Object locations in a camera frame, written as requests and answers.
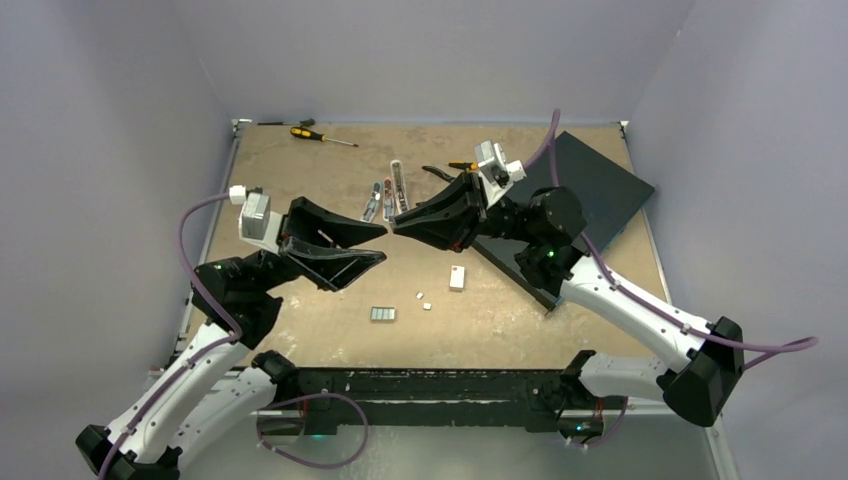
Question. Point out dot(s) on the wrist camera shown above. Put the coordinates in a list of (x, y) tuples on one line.
[(498, 175), (258, 224)]

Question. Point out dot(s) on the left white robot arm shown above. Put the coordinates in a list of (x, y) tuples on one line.
[(222, 376)]

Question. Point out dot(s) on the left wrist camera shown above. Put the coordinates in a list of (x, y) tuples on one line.
[(258, 224)]

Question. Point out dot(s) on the silver stapler magazine tray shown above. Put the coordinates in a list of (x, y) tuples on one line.
[(373, 203)]

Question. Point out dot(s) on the small yellow black screwdriver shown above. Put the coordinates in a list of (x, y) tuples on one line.
[(464, 166)]

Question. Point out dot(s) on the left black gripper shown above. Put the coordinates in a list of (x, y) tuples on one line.
[(312, 224)]

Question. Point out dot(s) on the red silver stapler insert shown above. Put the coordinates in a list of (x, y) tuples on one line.
[(388, 200)]

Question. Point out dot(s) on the black flat box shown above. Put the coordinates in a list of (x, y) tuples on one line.
[(610, 197)]

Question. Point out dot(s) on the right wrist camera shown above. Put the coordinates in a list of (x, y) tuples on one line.
[(498, 175)]

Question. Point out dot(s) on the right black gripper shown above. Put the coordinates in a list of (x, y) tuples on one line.
[(452, 220)]

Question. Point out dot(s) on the black handled pliers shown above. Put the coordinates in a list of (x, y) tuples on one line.
[(439, 173)]

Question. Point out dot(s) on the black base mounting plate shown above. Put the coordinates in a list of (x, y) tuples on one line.
[(536, 400)]

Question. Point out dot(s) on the silver staple strip block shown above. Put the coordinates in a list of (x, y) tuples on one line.
[(383, 314)]

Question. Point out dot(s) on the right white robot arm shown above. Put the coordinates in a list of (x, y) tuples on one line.
[(696, 364)]

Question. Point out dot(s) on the small white box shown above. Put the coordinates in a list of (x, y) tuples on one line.
[(457, 278)]

